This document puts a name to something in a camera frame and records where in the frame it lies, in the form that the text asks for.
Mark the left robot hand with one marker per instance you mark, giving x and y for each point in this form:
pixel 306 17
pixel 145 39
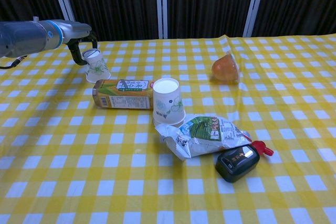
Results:
pixel 76 31

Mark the clear plastic cup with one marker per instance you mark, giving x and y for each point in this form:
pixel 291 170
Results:
pixel 97 69

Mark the paper cup with green flower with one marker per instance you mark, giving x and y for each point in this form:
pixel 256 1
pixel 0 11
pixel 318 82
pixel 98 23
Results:
pixel 168 100

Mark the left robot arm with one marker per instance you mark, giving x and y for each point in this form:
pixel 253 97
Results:
pixel 26 36

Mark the orange jelly cup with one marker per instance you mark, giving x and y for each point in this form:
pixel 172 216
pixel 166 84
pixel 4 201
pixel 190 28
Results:
pixel 225 70

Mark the corn tea plastic bottle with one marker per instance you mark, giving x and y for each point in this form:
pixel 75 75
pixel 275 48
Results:
pixel 123 98

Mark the yellow white checkered tablecloth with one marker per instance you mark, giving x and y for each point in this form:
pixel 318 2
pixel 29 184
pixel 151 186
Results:
pixel 118 187

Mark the crumpled white snack bag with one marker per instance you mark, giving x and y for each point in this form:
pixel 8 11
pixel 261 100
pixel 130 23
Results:
pixel 207 137

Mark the black sauce bottle red cap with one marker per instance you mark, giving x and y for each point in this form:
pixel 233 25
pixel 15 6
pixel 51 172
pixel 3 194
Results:
pixel 236 162

